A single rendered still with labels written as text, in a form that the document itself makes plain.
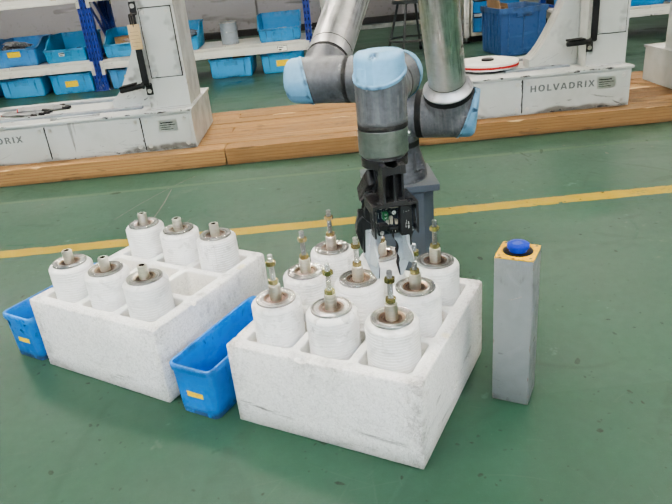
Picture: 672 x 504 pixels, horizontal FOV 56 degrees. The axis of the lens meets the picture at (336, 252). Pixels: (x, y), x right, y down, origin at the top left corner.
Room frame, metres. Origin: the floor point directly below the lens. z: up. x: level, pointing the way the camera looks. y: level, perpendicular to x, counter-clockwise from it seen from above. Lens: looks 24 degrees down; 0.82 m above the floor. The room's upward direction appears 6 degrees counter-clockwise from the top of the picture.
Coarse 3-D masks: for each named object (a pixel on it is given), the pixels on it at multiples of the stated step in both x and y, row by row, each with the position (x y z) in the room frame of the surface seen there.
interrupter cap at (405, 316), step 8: (376, 312) 0.96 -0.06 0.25; (384, 312) 0.96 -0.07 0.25; (400, 312) 0.96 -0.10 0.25; (408, 312) 0.95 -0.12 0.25; (376, 320) 0.94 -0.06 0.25; (384, 320) 0.94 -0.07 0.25; (400, 320) 0.93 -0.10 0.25; (408, 320) 0.93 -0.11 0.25; (384, 328) 0.91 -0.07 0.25; (392, 328) 0.91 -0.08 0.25; (400, 328) 0.91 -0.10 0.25
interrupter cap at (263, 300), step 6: (282, 288) 1.09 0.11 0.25; (288, 288) 1.09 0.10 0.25; (264, 294) 1.07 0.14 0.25; (282, 294) 1.07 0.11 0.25; (288, 294) 1.06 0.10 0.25; (294, 294) 1.06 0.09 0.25; (258, 300) 1.05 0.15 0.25; (264, 300) 1.05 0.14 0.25; (270, 300) 1.05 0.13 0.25; (282, 300) 1.05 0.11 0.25; (288, 300) 1.04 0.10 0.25; (264, 306) 1.03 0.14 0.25; (270, 306) 1.02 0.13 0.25; (276, 306) 1.02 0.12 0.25; (282, 306) 1.02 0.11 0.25
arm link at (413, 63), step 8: (352, 56) 1.04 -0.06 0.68; (408, 56) 1.02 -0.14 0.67; (416, 56) 1.05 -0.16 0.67; (352, 64) 1.02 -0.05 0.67; (408, 64) 0.98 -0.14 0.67; (416, 64) 1.02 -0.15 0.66; (352, 72) 1.01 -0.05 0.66; (416, 72) 1.00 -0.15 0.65; (352, 80) 1.01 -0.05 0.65; (416, 80) 0.99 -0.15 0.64; (352, 88) 1.01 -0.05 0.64; (416, 88) 1.02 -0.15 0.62; (352, 96) 1.02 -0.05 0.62
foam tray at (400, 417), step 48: (480, 288) 1.17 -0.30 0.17; (240, 336) 1.05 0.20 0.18; (480, 336) 1.17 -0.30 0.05; (240, 384) 1.02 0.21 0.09; (288, 384) 0.96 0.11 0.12; (336, 384) 0.91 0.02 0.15; (384, 384) 0.87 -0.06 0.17; (432, 384) 0.89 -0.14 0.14; (336, 432) 0.92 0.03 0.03; (384, 432) 0.87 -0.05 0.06; (432, 432) 0.88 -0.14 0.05
